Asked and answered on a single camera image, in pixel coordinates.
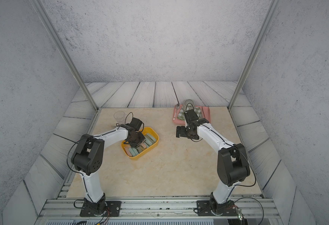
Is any pink knife in box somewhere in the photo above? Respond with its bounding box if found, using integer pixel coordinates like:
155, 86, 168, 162
124, 146, 132, 157

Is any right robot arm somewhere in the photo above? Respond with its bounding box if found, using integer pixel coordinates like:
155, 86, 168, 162
176, 122, 251, 216

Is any left aluminium frame post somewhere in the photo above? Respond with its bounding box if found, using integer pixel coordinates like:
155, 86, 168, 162
30, 0, 99, 112

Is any clear plastic cup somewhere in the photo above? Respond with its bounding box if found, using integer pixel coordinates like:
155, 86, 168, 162
113, 111, 126, 125

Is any striped ceramic cup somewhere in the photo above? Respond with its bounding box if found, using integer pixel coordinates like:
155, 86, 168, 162
182, 99, 195, 112

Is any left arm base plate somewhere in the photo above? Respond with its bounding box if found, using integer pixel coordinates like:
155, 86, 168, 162
80, 199, 122, 218

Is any yellow plastic storage box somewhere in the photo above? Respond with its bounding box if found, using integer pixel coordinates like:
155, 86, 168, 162
121, 127, 160, 160

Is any aluminium frame post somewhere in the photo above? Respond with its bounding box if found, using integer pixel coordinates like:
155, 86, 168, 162
228, 0, 281, 111
30, 0, 99, 112

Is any green checkered cloth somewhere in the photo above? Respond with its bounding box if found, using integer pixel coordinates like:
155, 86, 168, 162
177, 107, 203, 121

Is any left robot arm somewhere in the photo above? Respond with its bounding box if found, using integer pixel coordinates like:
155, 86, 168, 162
71, 123, 145, 216

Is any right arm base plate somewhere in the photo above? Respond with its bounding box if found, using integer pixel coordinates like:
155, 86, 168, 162
193, 199, 238, 217

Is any teal folding fruit knife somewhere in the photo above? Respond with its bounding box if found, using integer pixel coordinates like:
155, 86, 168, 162
146, 133, 157, 142

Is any aluminium rail base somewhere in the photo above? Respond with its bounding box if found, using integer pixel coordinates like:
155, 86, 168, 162
36, 195, 283, 225

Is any right aluminium frame post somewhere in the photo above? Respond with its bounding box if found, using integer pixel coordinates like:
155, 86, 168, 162
228, 0, 281, 111

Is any pink plastic tray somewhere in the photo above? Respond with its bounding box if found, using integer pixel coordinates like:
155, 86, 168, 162
172, 105, 210, 126

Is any pink handled spoon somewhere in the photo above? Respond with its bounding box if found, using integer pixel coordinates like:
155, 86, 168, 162
173, 103, 180, 120

